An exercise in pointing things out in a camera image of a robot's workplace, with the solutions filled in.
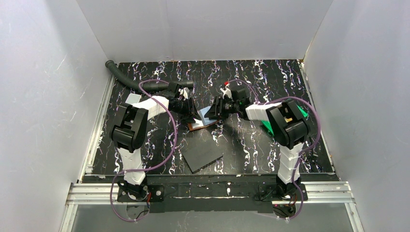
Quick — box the brown leather card holder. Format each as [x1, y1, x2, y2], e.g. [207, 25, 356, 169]
[188, 119, 218, 131]

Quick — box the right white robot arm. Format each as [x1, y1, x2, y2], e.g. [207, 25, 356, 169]
[205, 87, 310, 196]

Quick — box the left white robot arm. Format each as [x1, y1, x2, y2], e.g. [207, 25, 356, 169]
[110, 82, 201, 195]

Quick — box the green plastic card tray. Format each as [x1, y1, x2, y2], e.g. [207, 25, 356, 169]
[261, 104, 309, 137]

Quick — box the black foam block front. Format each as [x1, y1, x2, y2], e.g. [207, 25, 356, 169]
[182, 142, 225, 174]

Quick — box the white plastic box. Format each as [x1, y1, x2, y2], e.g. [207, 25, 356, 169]
[125, 93, 142, 105]

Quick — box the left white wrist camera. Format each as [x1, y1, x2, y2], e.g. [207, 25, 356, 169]
[179, 87, 190, 101]

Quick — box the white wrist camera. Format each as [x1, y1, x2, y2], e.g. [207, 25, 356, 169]
[179, 87, 190, 101]
[220, 81, 232, 100]

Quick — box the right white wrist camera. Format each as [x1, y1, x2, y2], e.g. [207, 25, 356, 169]
[220, 81, 232, 100]

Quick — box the black corrugated hose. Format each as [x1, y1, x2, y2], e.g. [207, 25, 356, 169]
[105, 59, 195, 93]

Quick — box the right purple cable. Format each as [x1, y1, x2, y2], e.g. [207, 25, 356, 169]
[225, 78, 322, 221]

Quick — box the purple cable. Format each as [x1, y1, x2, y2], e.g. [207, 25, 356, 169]
[109, 79, 180, 223]
[225, 78, 322, 221]

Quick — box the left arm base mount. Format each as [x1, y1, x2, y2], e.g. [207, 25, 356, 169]
[117, 180, 165, 219]

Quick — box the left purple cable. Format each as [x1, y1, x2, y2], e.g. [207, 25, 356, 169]
[109, 79, 180, 223]

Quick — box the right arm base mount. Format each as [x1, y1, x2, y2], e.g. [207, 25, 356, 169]
[254, 183, 308, 219]

